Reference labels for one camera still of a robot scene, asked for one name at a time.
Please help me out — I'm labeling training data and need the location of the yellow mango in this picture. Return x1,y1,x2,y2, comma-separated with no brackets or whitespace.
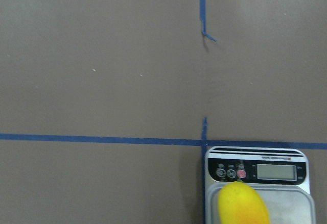
217,182,271,224

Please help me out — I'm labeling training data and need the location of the silver digital kitchen scale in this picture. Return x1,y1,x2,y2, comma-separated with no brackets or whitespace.
203,146,317,223

